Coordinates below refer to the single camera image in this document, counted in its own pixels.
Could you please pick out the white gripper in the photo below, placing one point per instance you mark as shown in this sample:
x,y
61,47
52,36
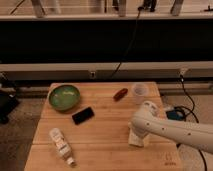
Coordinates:
x,y
145,137

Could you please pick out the white sponge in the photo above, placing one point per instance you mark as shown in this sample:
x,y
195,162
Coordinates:
x,y
135,137

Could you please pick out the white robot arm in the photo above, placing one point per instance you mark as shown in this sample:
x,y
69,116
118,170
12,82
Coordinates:
x,y
145,120

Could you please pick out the green ceramic bowl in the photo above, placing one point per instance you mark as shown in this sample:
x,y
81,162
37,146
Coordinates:
x,y
64,97

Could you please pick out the blue power box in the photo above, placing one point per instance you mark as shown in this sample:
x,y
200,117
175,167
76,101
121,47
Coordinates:
x,y
174,115

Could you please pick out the clear plastic cup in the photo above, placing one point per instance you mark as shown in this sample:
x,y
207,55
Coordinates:
x,y
139,91

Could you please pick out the red brown oblong object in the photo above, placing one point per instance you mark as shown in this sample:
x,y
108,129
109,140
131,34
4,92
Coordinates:
x,y
120,94

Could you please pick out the black smartphone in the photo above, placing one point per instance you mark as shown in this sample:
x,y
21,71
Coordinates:
x,y
83,115

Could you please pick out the white plastic bottle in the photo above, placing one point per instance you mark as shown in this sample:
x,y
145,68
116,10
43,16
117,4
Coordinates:
x,y
64,149

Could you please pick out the black object at left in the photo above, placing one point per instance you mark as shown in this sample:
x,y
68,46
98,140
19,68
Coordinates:
x,y
8,102

